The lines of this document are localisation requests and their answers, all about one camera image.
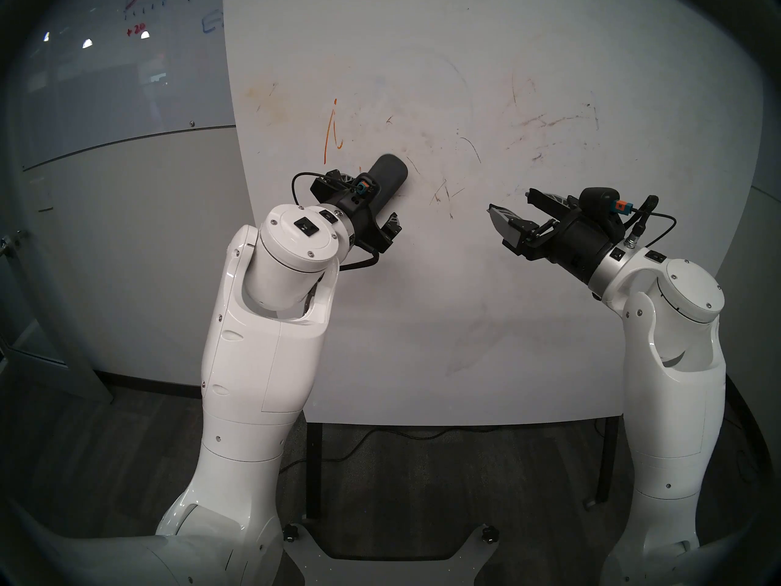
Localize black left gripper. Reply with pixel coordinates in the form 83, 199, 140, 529
310, 170, 404, 254

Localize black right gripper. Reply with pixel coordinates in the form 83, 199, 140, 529
486, 188, 615, 284

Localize dark grey whiteboard eraser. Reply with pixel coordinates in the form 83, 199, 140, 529
365, 154, 409, 214

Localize white freestanding whiteboard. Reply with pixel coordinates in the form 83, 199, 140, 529
223, 0, 765, 428

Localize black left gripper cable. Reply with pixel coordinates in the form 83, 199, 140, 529
337, 249, 381, 272

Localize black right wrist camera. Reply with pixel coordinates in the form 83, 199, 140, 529
578, 186, 630, 217

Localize black left camera cable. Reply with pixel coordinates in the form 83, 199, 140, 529
291, 172, 331, 208

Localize black camera cable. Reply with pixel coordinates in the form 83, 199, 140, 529
291, 172, 331, 208
625, 193, 677, 247

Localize black right camera cable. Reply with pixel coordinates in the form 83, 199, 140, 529
625, 193, 677, 247

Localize black whiteboard stand post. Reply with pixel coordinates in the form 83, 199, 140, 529
305, 422, 323, 522
597, 416, 619, 507

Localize wall-mounted glass whiteboard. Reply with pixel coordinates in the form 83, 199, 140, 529
0, 0, 237, 172

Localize grey stand base plate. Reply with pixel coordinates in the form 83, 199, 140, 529
278, 524, 501, 586

